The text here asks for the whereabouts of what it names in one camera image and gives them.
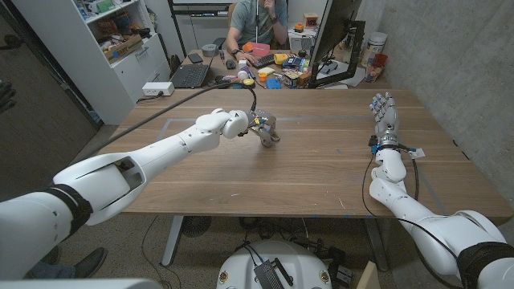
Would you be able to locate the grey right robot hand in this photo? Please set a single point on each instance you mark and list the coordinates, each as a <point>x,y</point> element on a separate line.
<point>387,120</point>

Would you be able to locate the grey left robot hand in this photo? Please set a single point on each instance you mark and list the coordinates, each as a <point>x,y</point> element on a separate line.
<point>265,120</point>

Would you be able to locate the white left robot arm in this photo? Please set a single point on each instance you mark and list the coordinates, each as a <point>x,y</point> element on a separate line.
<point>160,148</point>

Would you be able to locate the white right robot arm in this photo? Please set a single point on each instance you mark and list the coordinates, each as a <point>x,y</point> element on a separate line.
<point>441,233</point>

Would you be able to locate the blue plastic container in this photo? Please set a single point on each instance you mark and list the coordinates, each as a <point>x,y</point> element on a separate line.
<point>274,84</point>

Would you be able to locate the small orange cup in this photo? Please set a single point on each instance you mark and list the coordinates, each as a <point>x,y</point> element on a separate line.
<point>263,76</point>

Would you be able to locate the white wrist tag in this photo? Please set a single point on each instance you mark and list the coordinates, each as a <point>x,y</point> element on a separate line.
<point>417,153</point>

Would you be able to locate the pale yellow sponge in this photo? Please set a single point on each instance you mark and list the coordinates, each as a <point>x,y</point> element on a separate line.
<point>266,70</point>

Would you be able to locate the black keyboard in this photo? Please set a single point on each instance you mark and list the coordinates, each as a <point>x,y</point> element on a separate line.
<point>265,61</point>

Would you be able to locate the red plastic cup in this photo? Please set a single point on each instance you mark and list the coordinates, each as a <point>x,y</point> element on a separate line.
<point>379,60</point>

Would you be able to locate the blue snack package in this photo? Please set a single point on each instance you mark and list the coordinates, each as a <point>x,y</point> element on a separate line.
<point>292,62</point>

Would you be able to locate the pink plastic box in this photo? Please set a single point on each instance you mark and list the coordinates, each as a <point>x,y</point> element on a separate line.
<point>262,50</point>

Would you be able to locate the orange container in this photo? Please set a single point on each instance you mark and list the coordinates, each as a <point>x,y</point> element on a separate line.
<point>247,47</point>

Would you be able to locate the white canister jar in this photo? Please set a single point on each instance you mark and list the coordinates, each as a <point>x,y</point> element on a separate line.
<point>375,46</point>

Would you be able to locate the black monitor stand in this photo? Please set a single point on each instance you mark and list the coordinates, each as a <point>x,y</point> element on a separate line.
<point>355,52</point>

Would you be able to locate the black laptop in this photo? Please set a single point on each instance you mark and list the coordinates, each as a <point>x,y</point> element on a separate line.
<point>190,75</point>

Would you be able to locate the white storage box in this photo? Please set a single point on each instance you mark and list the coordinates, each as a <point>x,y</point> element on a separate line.
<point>301,41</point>

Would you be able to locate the black phone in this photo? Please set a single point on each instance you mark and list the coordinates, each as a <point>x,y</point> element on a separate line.
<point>195,58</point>

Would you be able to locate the orange toy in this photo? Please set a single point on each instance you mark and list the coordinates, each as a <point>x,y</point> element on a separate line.
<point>299,27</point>

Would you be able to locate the person in green t-shirt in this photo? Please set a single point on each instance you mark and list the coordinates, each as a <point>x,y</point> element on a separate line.
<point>253,20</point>

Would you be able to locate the black computer monitor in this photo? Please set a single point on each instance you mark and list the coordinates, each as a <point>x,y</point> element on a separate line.
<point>335,24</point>

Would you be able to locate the small brown box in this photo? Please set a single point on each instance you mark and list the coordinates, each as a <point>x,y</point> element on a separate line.
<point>311,20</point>

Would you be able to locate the white power box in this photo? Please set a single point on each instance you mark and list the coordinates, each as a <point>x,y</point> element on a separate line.
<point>157,88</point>

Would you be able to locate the grey table leg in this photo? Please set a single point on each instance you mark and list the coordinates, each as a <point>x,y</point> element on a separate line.
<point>172,241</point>
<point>376,245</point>

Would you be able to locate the black round floor fan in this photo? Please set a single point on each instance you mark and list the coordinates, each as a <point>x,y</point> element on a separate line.
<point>196,225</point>

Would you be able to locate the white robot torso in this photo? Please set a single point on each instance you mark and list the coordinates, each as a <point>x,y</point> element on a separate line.
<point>297,265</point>

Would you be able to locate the black device on torso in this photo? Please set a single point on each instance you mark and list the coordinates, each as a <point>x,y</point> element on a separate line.
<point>267,277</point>

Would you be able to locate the light wooden block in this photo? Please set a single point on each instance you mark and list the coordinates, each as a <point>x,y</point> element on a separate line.
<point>368,277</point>

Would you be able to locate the cardboard box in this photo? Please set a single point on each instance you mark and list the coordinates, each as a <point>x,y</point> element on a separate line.
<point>124,48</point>

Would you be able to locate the white shelf cabinet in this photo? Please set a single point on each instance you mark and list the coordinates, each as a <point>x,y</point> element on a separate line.
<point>100,80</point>

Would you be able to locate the person in blue jeans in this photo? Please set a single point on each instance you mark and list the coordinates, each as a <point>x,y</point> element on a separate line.
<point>80,263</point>

